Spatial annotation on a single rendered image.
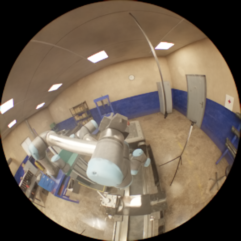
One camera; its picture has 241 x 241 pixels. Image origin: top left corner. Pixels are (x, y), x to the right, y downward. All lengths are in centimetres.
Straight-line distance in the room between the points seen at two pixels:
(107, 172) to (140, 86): 405
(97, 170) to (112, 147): 7
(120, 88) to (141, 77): 130
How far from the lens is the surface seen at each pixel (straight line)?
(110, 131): 24
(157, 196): 117
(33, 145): 60
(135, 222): 140
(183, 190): 223
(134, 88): 404
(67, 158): 139
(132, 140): 102
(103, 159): 16
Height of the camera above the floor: 203
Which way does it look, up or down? 26 degrees down
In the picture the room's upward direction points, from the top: 19 degrees counter-clockwise
